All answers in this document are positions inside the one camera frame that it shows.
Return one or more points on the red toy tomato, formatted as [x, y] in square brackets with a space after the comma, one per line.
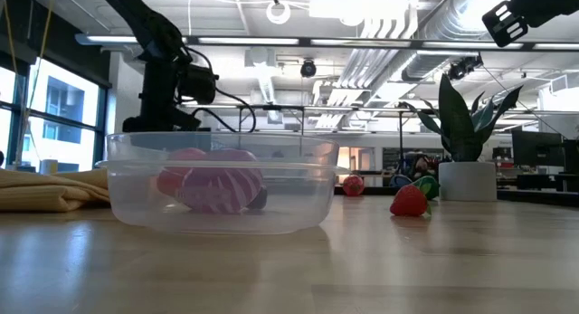
[174, 178]

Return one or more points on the purple striped toy cabbage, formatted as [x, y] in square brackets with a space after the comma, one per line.
[217, 187]

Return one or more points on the pink toy dragon fruit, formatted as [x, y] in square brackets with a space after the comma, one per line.
[353, 186]

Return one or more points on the green toy bell pepper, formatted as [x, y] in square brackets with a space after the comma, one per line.
[430, 187]

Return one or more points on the red toy strawberry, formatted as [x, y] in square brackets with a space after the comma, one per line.
[408, 202]

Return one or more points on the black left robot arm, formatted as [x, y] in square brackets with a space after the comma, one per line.
[158, 56]

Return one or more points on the clear plastic tupperware container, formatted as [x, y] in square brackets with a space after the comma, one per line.
[135, 205]

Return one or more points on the large glass window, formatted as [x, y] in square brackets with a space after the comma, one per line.
[68, 137]

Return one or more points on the black track spotlight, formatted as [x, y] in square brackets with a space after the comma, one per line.
[463, 67]
[308, 69]

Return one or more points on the black background table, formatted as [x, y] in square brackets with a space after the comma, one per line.
[271, 107]

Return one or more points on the white cylinder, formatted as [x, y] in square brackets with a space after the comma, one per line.
[49, 166]

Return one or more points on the yellow folded cloth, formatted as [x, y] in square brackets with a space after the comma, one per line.
[45, 192]

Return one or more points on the wide black monitor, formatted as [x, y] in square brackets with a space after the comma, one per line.
[538, 149]

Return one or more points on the narrow black monitor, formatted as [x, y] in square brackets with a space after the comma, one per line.
[572, 158]

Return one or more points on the green plant in white pot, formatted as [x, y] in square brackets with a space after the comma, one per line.
[467, 183]

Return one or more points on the black pole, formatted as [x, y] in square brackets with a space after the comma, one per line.
[401, 142]

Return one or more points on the blue round object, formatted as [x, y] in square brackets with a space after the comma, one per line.
[400, 180]

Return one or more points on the silver ventilation duct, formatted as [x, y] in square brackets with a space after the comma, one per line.
[448, 29]

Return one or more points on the overhead frame light bar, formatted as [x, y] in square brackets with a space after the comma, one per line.
[307, 42]

